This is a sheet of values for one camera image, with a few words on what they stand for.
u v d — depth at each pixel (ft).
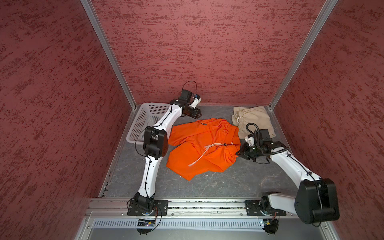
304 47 2.84
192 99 2.76
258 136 2.28
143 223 2.36
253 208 2.42
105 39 2.73
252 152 2.38
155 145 1.97
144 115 3.59
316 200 1.33
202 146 3.17
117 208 2.49
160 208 2.43
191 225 2.54
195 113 2.88
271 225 2.33
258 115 3.61
